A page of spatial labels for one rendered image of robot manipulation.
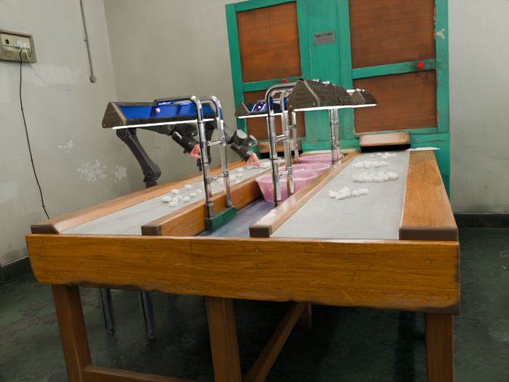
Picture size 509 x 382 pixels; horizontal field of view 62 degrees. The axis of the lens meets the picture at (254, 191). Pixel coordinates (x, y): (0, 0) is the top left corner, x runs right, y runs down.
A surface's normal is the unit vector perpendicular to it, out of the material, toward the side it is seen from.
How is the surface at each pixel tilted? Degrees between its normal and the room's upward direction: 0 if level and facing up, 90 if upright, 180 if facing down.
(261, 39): 90
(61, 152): 90
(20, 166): 91
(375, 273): 90
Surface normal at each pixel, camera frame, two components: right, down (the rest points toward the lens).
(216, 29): -0.36, 0.19
